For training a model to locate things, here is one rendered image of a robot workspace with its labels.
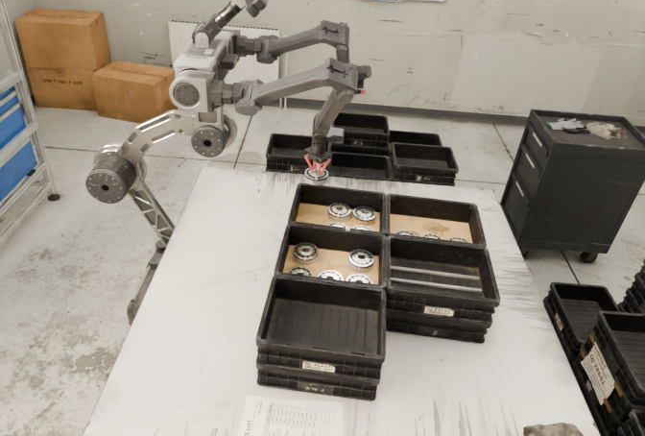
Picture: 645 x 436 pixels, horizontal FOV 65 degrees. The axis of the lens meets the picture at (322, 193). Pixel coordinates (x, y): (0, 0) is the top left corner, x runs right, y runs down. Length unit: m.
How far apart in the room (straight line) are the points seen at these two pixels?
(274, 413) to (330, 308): 0.40
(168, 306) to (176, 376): 0.32
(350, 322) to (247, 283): 0.51
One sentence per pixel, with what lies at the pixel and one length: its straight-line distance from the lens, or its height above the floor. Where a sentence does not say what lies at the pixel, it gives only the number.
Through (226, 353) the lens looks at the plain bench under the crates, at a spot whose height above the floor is 0.70.
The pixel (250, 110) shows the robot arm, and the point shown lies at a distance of 1.80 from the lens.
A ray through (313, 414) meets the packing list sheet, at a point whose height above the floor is 0.70.
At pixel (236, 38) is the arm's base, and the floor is 1.49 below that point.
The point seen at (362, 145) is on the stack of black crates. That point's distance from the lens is 3.53.
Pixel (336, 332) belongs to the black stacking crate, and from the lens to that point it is 1.78.
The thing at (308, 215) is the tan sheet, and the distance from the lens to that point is 2.24.
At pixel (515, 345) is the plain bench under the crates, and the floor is 0.70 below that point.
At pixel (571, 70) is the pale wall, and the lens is 5.45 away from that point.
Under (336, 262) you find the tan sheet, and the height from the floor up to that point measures 0.83.
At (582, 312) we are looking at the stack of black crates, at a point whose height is 0.27.
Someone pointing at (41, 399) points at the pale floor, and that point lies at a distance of 2.82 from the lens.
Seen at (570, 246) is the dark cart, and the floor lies 0.17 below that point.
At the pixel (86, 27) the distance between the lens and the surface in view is 4.94.
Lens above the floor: 2.18
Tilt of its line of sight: 34 degrees down
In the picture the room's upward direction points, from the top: 5 degrees clockwise
